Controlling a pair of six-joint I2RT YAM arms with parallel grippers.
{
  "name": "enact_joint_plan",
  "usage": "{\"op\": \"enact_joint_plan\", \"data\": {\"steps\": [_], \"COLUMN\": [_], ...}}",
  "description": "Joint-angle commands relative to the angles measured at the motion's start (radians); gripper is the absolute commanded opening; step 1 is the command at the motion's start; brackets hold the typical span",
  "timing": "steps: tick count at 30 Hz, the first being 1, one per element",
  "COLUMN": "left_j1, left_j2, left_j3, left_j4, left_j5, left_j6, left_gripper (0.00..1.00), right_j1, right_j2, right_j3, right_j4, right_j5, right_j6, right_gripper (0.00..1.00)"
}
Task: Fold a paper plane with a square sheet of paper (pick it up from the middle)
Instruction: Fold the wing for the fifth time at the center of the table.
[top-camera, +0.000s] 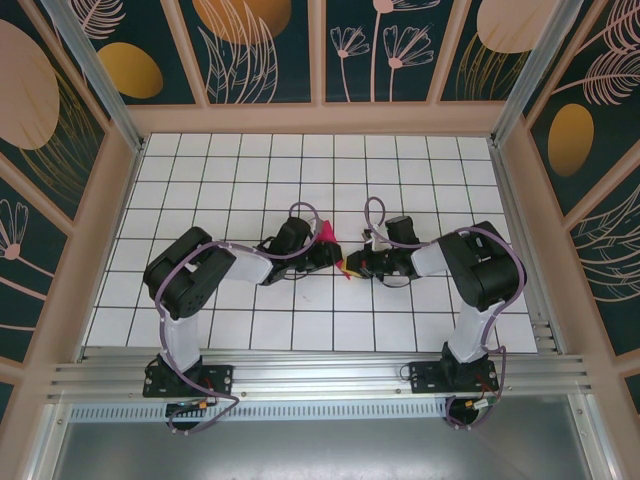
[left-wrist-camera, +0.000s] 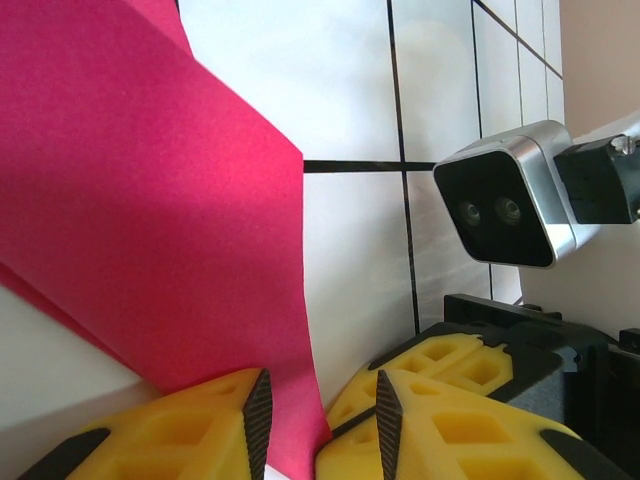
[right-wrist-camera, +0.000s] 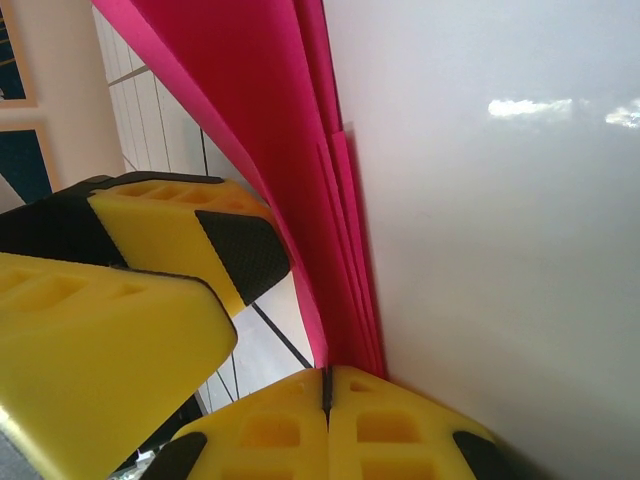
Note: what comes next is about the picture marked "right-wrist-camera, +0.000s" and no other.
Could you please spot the pink square paper sheet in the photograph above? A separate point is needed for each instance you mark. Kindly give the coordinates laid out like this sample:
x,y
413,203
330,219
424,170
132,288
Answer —
x,y
260,100

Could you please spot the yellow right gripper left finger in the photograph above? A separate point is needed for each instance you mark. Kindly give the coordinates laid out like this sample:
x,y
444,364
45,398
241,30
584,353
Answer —
x,y
270,435

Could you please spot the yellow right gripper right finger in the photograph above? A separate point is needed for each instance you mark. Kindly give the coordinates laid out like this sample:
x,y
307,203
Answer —
x,y
390,435

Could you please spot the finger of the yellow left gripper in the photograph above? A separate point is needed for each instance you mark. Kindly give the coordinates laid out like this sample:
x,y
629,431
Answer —
x,y
160,220
100,350

